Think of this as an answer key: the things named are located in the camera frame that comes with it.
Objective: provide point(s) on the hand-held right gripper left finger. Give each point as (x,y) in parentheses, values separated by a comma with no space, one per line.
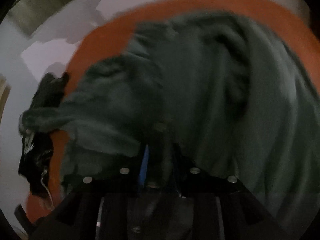
(144,170)

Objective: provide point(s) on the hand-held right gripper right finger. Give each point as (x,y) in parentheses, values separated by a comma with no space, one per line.
(181,180)

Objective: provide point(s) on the green fleece pajama shirt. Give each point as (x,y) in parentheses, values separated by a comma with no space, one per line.
(200,92)

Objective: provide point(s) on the black knit garment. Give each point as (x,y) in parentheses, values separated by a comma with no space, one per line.
(50,92)

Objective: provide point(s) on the orange blanket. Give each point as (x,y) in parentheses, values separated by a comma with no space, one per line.
(105,45)

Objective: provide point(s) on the wall vent window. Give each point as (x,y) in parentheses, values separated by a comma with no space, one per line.
(37,7)

